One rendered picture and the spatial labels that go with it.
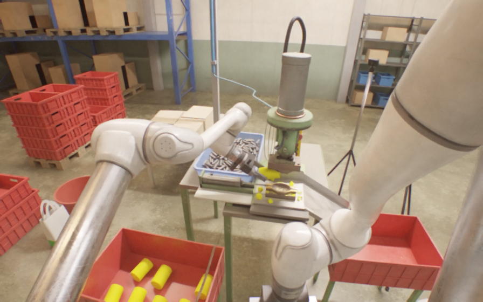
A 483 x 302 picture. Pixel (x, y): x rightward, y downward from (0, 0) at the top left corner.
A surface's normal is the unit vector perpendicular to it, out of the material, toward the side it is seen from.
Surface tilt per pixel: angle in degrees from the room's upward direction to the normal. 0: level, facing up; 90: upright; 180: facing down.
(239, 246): 0
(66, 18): 90
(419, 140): 107
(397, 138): 102
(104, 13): 90
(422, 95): 96
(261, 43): 90
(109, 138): 30
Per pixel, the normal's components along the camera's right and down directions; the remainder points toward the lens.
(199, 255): -0.20, 0.48
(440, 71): -0.93, 0.14
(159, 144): 0.10, 0.09
